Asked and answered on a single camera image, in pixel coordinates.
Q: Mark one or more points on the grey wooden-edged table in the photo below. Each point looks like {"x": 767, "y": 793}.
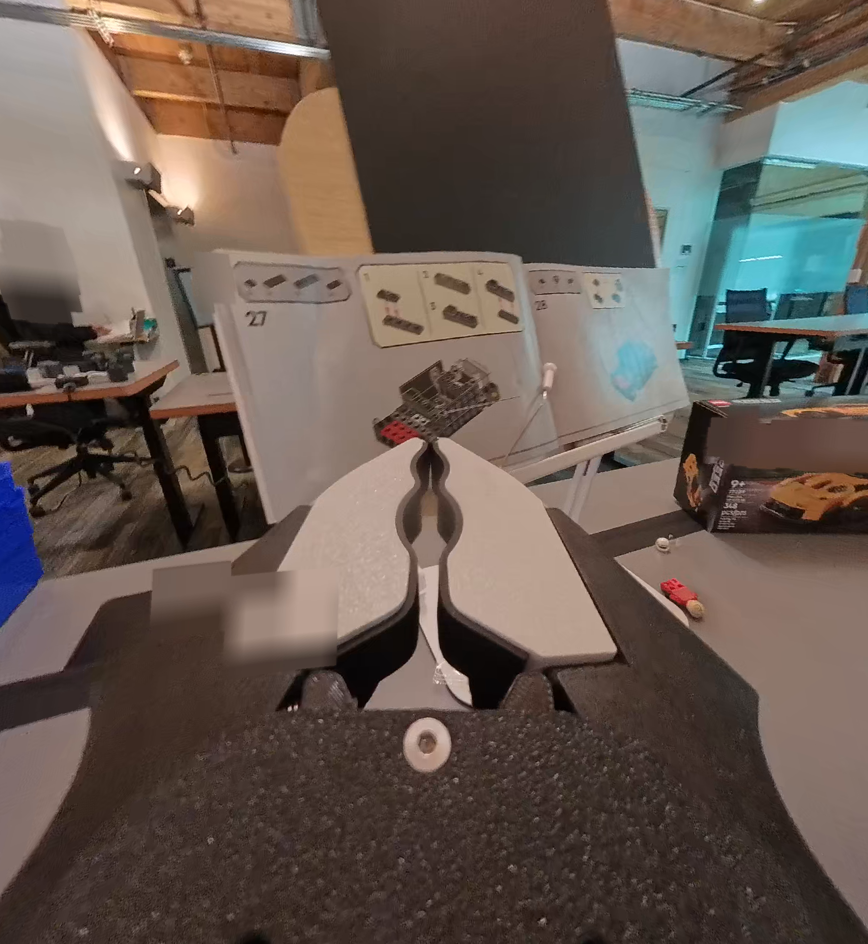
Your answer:
{"x": 832, "y": 324}

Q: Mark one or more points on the blue office chair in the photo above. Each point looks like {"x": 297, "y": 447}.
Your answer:
{"x": 856, "y": 299}

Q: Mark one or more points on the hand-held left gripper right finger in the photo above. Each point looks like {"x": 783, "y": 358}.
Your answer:
{"x": 508, "y": 560}

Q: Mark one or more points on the rounded wooden panel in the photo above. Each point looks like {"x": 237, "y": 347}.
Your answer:
{"x": 323, "y": 184}

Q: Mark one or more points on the black electronic equipment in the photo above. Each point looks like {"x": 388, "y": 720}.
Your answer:
{"x": 102, "y": 365}

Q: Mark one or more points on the wooden office desk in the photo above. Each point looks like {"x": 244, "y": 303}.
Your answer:
{"x": 146, "y": 372}
{"x": 198, "y": 394}

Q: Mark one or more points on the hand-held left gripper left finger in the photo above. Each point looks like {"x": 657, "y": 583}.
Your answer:
{"x": 360, "y": 546}

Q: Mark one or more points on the open instruction booklet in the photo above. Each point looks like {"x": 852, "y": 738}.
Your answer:
{"x": 316, "y": 383}

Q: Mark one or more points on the wall spotlight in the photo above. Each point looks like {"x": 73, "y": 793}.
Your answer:
{"x": 143, "y": 175}
{"x": 180, "y": 214}

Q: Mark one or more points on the white wooden book stand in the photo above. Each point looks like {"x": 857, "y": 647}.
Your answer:
{"x": 603, "y": 448}

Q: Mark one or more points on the small red brick assembly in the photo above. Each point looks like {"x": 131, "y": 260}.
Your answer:
{"x": 676, "y": 590}

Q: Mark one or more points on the black toy car box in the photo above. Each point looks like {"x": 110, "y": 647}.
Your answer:
{"x": 810, "y": 494}

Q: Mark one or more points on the dark grey partition panel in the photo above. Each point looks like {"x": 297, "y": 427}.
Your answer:
{"x": 478, "y": 147}

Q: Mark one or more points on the black office chair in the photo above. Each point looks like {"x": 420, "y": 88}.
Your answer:
{"x": 80, "y": 435}
{"x": 802, "y": 306}
{"x": 745, "y": 304}

